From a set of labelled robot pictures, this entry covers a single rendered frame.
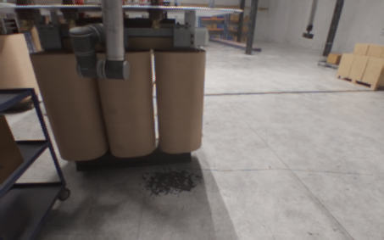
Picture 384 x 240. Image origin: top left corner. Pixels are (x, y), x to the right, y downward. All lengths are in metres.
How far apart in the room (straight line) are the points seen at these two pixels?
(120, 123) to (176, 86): 0.54
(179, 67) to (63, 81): 0.83
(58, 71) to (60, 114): 0.32
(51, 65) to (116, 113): 0.54
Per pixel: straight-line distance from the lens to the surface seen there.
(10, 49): 3.80
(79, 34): 1.16
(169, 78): 1.51
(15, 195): 1.96
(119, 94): 1.56
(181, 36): 1.51
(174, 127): 1.66
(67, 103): 1.69
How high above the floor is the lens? 1.25
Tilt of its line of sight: 26 degrees down
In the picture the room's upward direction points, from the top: 2 degrees clockwise
